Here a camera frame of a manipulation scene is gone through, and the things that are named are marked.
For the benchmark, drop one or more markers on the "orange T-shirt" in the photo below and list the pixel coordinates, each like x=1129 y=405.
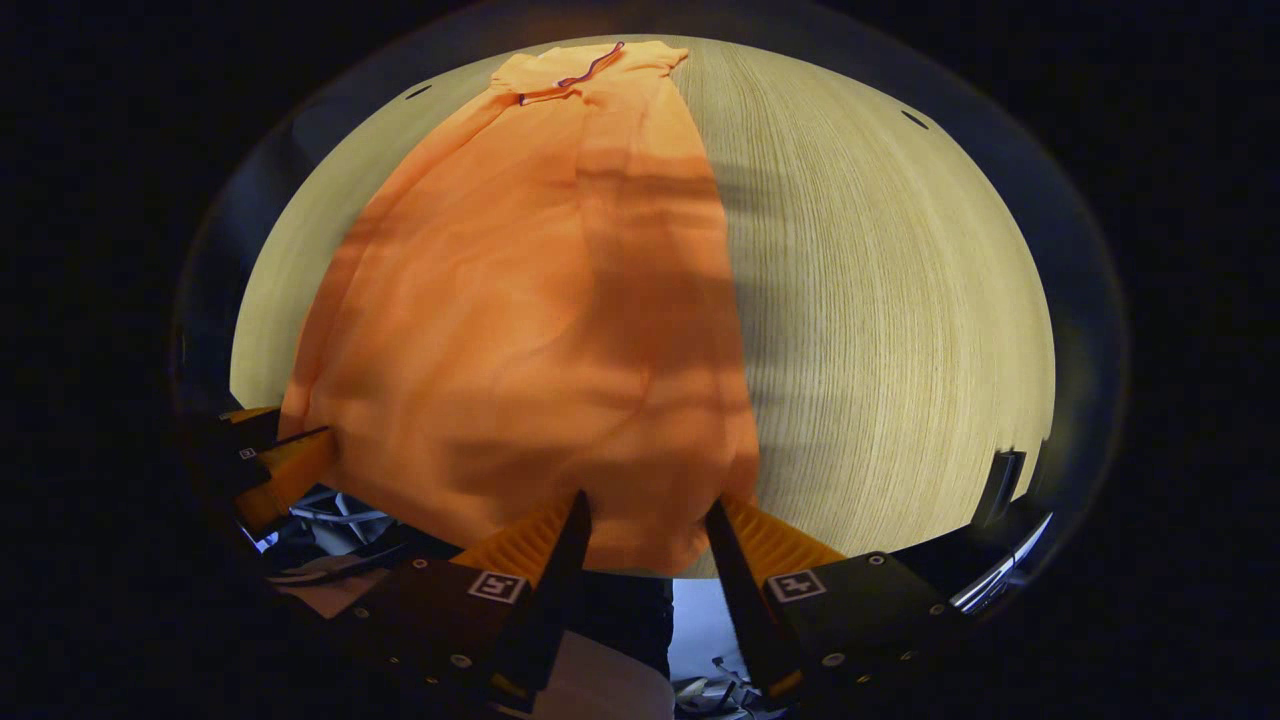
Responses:
x=520 y=320

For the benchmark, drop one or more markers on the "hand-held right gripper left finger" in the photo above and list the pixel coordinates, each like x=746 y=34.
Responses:
x=555 y=600

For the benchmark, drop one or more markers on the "white flat object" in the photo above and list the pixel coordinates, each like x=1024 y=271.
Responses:
x=610 y=685

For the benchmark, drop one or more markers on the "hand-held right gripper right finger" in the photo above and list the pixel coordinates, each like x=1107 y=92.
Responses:
x=745 y=610

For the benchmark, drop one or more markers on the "dark rectangular object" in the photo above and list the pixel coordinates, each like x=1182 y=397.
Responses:
x=1005 y=485

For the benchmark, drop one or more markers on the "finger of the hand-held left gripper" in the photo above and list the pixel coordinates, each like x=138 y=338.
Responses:
x=285 y=470
x=250 y=422

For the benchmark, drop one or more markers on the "person's dark clothing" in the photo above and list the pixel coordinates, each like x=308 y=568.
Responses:
x=625 y=620

